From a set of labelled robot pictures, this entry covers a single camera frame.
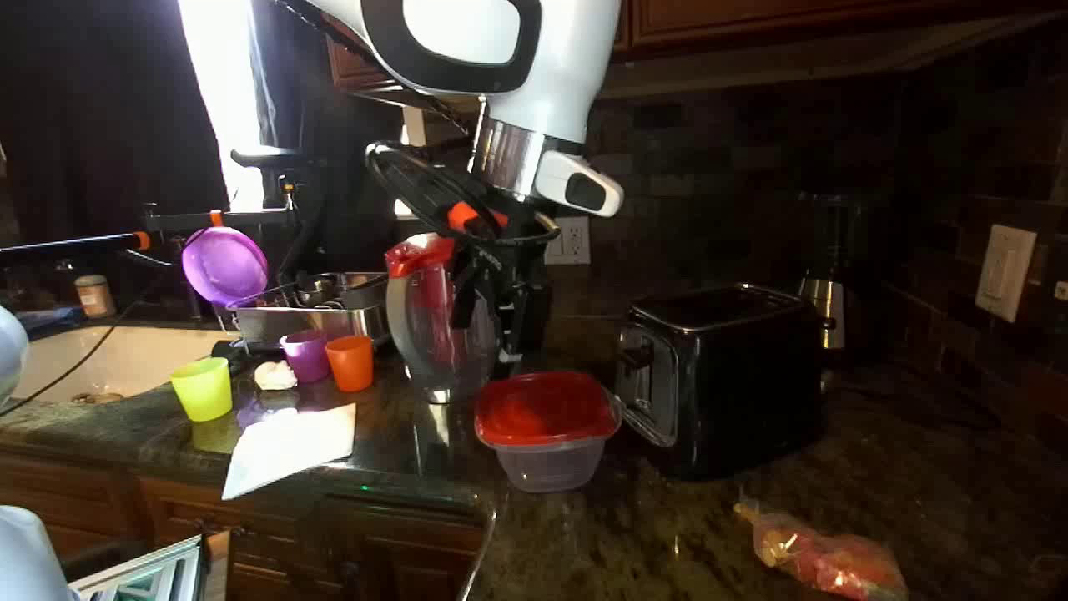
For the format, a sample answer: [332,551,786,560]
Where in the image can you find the light sink basin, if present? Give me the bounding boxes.
[2,322,239,410]

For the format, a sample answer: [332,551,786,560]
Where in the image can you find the white wall switch plate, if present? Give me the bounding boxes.
[970,222,1040,328]

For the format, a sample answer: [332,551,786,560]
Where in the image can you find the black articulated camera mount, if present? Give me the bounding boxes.
[0,145,307,262]

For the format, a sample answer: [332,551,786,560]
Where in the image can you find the white wall outlet plate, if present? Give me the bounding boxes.
[545,214,595,269]

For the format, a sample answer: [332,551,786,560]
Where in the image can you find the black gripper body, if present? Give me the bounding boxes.
[464,211,562,328]

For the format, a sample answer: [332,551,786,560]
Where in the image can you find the green plastic cup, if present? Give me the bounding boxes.
[166,356,236,429]

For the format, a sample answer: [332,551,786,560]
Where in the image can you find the black toaster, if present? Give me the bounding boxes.
[611,281,828,486]

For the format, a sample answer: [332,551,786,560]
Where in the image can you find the clear plastic lunchbox container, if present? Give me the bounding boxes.
[490,429,614,497]

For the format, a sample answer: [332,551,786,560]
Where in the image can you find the purple plastic plate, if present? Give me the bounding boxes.
[177,223,275,313]

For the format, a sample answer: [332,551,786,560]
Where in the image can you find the white paper sheet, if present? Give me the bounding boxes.
[218,400,361,506]

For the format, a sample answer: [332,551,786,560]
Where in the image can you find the small tan jar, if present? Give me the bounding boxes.
[74,270,120,323]

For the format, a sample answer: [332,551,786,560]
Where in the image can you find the wooden cabinet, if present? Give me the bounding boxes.
[0,445,496,601]
[598,0,1068,103]

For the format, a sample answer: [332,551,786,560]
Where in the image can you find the wooden upper cabinet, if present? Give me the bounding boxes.
[598,0,1068,103]

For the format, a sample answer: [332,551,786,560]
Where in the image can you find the dark window curtain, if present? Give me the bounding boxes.
[0,0,229,244]

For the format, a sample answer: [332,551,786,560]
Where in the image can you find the orange plastic cup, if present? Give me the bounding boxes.
[321,330,382,399]

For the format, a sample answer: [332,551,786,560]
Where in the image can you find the white lined board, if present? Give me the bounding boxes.
[65,532,207,601]

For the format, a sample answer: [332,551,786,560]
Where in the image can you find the metal pan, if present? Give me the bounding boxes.
[229,269,394,356]

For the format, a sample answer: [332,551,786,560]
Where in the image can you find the small white round object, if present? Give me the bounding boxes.
[251,358,302,396]

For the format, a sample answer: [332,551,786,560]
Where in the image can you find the purple plastic cup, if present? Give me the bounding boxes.
[276,328,335,387]

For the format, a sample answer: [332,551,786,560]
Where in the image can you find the wooden lower cabinet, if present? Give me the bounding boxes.
[0,445,496,601]

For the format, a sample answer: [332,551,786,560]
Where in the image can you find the thin black cable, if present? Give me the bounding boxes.
[0,313,128,420]

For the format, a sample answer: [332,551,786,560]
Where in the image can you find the clear water pitcher red lid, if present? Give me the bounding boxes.
[382,230,504,408]

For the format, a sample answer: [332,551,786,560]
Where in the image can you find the clear packet with red contents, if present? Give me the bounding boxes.
[730,495,916,601]

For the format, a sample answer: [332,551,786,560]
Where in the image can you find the dark metal countertop appliance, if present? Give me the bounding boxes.
[792,190,869,358]

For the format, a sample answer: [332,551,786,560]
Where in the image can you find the red lidded plastic container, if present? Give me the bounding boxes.
[472,367,625,453]

